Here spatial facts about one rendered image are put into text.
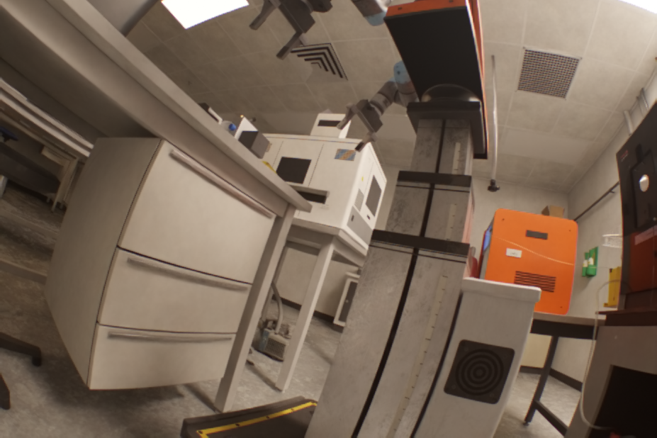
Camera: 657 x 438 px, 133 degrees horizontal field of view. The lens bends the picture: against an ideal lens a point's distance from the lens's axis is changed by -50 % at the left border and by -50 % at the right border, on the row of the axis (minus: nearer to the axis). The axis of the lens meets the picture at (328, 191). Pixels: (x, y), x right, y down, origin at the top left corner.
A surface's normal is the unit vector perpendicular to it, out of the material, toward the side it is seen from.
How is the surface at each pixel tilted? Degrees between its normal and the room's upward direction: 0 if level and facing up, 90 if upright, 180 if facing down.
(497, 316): 90
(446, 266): 90
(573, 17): 180
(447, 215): 90
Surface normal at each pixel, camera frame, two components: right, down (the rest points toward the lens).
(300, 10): 0.71, 0.51
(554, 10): -0.30, 0.91
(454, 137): -0.49, -0.40
